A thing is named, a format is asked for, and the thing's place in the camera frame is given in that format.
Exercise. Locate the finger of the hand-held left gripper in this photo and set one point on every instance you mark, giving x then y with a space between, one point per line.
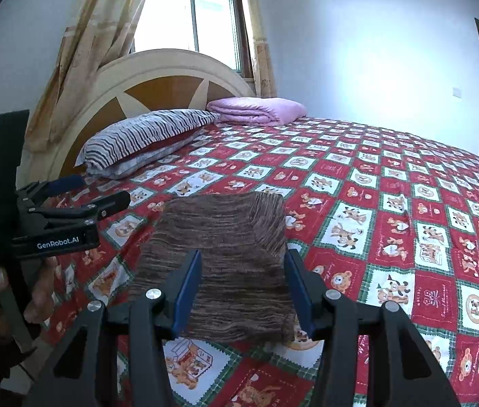
65 183
107 203

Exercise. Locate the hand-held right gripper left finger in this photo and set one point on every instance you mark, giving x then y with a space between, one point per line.
188 288

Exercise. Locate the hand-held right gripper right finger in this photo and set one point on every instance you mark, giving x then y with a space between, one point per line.
296 288

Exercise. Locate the brown knitted sweater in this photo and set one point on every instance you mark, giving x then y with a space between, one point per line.
231 241

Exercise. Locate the person's left hand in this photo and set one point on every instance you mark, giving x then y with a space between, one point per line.
42 288

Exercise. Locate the pale patterned pillow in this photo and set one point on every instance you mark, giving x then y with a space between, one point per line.
137 163

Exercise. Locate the striped pillow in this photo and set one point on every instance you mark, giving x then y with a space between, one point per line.
146 131

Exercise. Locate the cream and brown headboard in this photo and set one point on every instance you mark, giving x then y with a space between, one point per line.
158 93

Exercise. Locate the red checkered printed bedsheet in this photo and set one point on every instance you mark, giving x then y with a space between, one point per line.
392 203

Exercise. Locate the wide yellow curtain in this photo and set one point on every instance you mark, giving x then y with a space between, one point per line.
86 51

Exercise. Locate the folded pink blanket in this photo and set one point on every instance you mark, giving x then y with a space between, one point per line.
256 110

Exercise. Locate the window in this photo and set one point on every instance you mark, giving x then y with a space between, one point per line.
214 21

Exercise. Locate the narrow yellow curtain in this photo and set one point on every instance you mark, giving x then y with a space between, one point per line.
260 51

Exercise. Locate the white wall switch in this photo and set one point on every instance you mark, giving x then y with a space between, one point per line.
458 92

